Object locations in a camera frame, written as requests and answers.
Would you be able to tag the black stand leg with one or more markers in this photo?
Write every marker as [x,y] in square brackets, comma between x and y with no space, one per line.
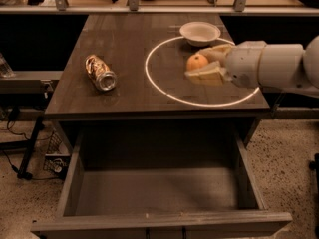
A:
[22,172]

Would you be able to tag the wire mesh basket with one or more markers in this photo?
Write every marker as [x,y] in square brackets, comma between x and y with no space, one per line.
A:
[57,157]

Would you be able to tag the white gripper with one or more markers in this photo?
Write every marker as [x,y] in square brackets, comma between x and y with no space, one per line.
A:
[243,65]

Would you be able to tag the white paper bowl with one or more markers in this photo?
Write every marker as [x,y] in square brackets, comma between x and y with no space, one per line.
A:
[200,34]

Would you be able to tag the orange fruit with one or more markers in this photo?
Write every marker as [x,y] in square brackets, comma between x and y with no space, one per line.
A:
[196,61]

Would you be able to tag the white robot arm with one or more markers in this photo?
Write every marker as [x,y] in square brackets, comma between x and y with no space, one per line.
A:
[291,68]

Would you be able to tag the clear plastic bottle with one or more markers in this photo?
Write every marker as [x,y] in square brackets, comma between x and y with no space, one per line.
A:
[5,69]

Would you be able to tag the grey metal railing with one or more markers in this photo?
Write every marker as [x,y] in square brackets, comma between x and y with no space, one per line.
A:
[133,4]

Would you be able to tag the crushed golden drink can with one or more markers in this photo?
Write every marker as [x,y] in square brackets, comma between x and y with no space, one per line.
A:
[100,74]

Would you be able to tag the open grey top drawer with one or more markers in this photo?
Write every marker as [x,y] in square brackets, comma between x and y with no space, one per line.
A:
[160,180]

